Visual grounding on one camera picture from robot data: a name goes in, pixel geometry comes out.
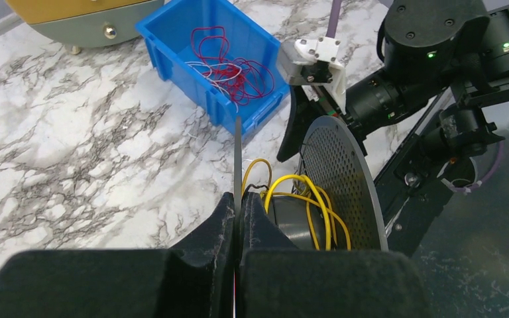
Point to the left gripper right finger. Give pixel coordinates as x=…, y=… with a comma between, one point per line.
x=277, y=279

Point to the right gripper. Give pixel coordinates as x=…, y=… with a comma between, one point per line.
x=379, y=100

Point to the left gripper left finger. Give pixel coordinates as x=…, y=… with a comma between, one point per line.
x=194, y=278

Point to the black cable spool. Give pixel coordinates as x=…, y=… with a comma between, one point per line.
x=330, y=204

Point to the blue plastic bin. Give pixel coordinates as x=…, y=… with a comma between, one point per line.
x=220, y=58

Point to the cream cylindrical drawer container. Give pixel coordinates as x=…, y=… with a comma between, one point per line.
x=81, y=24

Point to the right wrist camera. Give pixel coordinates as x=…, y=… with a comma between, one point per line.
x=314, y=62

